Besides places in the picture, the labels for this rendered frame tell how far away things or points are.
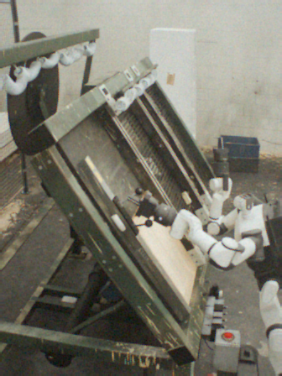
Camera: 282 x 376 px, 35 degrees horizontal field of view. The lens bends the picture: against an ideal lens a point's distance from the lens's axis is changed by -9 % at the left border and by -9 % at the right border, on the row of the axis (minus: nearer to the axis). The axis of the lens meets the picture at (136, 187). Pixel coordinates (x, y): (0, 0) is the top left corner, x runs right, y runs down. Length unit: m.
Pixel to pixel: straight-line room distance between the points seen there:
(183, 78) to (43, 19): 2.99
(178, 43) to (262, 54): 1.87
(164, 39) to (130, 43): 1.59
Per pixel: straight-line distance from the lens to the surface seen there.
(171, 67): 6.12
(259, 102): 7.60
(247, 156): 6.75
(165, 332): 2.18
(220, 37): 7.44
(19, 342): 2.53
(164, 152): 3.12
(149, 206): 2.06
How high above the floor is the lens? 2.41
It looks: 23 degrees down
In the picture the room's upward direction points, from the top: straight up
